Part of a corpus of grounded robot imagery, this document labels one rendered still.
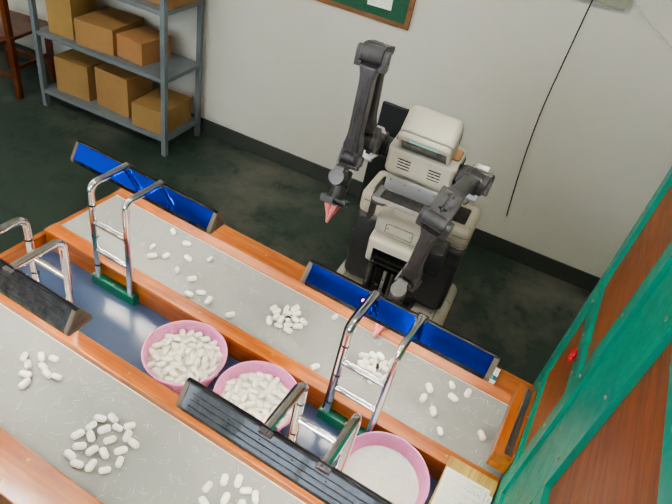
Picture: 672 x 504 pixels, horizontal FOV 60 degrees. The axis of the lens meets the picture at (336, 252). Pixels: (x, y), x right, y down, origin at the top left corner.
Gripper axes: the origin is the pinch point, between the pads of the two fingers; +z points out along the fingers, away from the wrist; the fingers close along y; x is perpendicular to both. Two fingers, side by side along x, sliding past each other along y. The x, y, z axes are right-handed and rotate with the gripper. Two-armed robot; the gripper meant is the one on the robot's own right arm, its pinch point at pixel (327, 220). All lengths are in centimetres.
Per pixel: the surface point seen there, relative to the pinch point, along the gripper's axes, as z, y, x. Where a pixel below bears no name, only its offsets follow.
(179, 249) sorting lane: 32, -50, -7
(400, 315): 10, 41, -41
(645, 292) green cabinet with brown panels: -26, 86, -83
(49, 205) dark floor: 72, -185, 79
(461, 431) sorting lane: 41, 72, -24
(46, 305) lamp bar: 33, -39, -85
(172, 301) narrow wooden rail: 42, -34, -31
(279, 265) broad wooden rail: 24.3, -12.6, 3.3
